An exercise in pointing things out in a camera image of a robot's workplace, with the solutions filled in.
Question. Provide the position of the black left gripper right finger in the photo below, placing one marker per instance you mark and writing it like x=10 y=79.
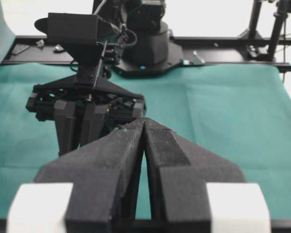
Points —
x=178 y=171

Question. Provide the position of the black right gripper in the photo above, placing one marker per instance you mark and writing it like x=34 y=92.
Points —
x=57 y=100

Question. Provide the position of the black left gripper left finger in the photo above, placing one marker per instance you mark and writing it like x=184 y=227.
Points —
x=105 y=176

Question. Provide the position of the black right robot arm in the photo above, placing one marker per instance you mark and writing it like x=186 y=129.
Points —
x=128 y=35

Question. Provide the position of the green table cloth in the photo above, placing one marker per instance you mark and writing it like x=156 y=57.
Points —
x=241 y=112

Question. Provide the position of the black tripod stand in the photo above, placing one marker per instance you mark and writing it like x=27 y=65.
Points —
x=251 y=33

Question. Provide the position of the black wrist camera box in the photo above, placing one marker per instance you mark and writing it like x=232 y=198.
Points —
x=78 y=29

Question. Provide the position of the black metal table frame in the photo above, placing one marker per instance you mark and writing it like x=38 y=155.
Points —
x=149 y=56

